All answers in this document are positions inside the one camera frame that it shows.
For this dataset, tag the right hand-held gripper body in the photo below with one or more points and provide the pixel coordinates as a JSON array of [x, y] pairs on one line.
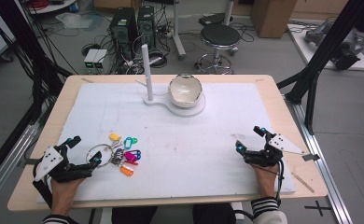
[[264, 157]]

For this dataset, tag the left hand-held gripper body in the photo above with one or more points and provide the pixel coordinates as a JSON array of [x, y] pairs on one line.
[[48, 160]]

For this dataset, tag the bunch of metal keys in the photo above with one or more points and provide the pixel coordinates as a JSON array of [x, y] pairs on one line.
[[118, 155]]

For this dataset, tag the yellow key tag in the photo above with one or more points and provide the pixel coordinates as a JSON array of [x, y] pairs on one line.
[[115, 137]]

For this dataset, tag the orange key tag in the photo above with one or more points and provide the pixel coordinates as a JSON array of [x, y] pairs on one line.
[[127, 170]]

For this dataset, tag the magenta key tag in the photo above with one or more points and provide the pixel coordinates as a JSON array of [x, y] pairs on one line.
[[129, 156]]

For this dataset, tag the red key tag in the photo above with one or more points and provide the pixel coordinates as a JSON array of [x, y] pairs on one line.
[[132, 162]]

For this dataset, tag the teal key tag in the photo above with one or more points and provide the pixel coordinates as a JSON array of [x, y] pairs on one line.
[[134, 140]]

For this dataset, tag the blue key tag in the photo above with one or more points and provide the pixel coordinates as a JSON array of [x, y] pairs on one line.
[[138, 155]]

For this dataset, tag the person's right hand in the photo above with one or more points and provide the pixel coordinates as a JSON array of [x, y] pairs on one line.
[[268, 182]]

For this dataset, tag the person's left hand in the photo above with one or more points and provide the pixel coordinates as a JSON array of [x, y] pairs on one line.
[[63, 196]]

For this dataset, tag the thin wooden stick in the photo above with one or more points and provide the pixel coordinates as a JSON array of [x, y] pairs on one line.
[[303, 182]]

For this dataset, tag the white foam mat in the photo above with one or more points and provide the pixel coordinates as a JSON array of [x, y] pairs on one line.
[[186, 155]]

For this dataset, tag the person's left leg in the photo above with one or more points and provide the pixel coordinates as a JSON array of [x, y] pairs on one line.
[[133, 216]]

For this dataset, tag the person's leg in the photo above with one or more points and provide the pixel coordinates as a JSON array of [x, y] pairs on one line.
[[214, 214], [133, 216]]

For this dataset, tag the person's right leg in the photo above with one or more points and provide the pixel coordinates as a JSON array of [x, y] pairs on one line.
[[214, 214]]

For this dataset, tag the white eggshell bowl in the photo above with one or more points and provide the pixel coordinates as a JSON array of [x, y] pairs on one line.
[[184, 90]]

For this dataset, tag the small white power unit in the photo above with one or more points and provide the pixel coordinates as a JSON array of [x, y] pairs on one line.
[[100, 57], [90, 57]]

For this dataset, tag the white floor board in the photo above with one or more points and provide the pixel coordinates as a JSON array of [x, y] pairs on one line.
[[309, 54]]

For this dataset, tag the white stand with pole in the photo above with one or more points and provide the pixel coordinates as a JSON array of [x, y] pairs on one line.
[[148, 68]]

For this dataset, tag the black round stool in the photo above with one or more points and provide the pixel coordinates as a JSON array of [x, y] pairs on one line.
[[220, 34]]

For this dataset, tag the cardboard box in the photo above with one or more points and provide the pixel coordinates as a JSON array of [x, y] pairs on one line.
[[273, 17]]

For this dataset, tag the clear plastic bag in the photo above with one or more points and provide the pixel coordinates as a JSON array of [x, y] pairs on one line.
[[77, 20]]

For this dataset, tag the large black computer tower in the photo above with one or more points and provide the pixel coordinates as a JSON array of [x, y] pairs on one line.
[[122, 28]]

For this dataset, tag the grey robot part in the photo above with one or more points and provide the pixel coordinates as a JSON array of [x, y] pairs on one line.
[[351, 46]]

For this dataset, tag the white desk leg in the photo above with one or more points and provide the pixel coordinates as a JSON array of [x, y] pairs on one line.
[[177, 31]]

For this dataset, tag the small black computer tower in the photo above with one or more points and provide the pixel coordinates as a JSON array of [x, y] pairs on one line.
[[146, 26]]

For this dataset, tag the round white table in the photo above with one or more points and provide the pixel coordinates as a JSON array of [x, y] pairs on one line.
[[52, 6]]

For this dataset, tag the aluminium rail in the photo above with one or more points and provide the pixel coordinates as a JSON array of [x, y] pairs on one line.
[[323, 174], [12, 155]]

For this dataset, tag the black metal frame stand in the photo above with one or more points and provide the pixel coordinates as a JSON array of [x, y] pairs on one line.
[[30, 56], [326, 49]]

